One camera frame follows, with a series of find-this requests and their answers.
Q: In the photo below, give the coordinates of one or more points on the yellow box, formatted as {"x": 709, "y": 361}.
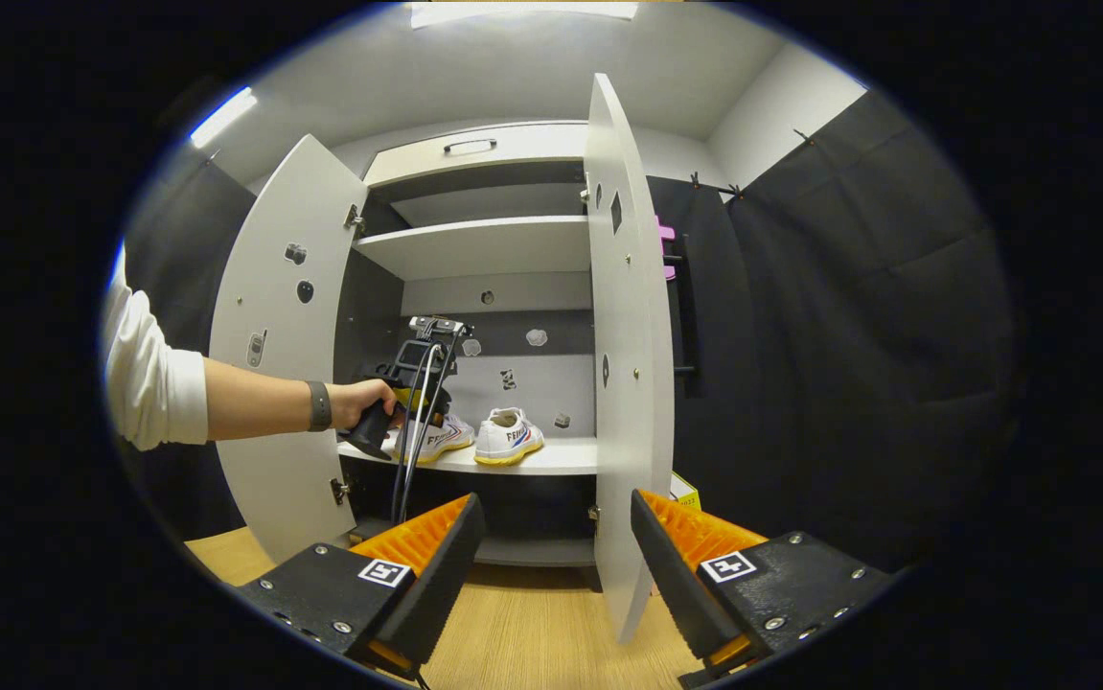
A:
{"x": 687, "y": 494}

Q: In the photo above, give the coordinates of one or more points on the white cabinet drawer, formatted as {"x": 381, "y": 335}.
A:
{"x": 532, "y": 153}

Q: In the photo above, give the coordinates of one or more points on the white shoe cabinet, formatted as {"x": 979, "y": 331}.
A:
{"x": 551, "y": 383}

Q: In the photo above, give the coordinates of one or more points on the white shoe cabinet door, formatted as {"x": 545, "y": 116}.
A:
{"x": 623, "y": 431}
{"x": 273, "y": 249}

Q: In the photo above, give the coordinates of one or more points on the white cabinet shelf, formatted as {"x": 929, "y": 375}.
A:
{"x": 561, "y": 455}
{"x": 484, "y": 244}

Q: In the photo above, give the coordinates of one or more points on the black wristband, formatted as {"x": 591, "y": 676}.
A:
{"x": 319, "y": 407}

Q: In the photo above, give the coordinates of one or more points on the small ceiling light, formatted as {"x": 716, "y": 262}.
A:
{"x": 223, "y": 117}

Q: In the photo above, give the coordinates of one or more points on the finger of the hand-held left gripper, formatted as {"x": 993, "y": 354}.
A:
{"x": 412, "y": 400}

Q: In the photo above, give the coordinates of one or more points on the white shoe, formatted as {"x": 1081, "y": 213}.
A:
{"x": 450, "y": 439}
{"x": 508, "y": 441}

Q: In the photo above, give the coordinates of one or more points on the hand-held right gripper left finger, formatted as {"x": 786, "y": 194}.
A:
{"x": 436, "y": 585}

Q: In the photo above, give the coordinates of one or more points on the large ceiling light panel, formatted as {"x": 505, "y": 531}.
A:
{"x": 522, "y": 11}

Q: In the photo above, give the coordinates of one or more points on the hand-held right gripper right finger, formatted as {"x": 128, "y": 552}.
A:
{"x": 680, "y": 585}

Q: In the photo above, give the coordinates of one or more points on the black backdrop cloth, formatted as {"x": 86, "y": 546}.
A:
{"x": 848, "y": 335}
{"x": 168, "y": 220}

